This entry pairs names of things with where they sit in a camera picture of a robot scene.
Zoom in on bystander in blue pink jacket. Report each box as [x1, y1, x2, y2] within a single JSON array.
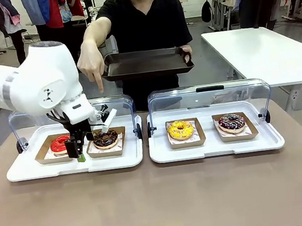
[[0, 0, 29, 68]]

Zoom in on purple glazed sprinkled donut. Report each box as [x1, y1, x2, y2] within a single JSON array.
[[216, 111, 247, 136]]

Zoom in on chocolate glazed donut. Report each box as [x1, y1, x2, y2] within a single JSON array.
[[91, 128, 120, 151]]

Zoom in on person's right hand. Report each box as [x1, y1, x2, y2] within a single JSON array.
[[75, 45, 109, 97]]

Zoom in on clear display case lid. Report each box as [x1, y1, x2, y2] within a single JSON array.
[[142, 76, 277, 140], [6, 92, 145, 159]]

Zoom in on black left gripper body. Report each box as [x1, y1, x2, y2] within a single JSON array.
[[62, 117, 94, 144]]

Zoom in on yellow glazed donut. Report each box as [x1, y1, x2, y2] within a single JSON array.
[[166, 118, 196, 143]]

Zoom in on dark brown serving tray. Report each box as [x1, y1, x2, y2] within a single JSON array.
[[98, 43, 196, 85]]

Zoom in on person in black shirt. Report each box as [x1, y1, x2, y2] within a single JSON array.
[[93, 0, 202, 116]]

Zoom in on red glazed donut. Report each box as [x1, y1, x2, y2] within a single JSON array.
[[48, 133, 73, 155]]

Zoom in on large white table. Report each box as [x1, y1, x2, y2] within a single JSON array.
[[201, 20, 302, 123]]

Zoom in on bystander in red blue clothes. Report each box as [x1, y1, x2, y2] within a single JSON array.
[[20, 0, 91, 64]]

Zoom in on person's left hand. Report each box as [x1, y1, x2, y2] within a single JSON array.
[[179, 44, 195, 65]]

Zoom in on white background desk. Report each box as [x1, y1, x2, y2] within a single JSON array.
[[206, 0, 243, 33]]

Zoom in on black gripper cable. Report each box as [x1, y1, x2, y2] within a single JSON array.
[[45, 108, 71, 130]]

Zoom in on brown cardboard donut tray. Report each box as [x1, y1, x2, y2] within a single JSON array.
[[83, 125, 130, 160], [32, 132, 76, 166], [165, 116, 208, 151], [211, 109, 261, 145]]

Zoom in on white display case base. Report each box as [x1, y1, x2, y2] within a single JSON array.
[[0, 112, 147, 184], [144, 95, 287, 166]]

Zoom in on black backpack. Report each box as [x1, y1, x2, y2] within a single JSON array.
[[199, 0, 215, 24]]

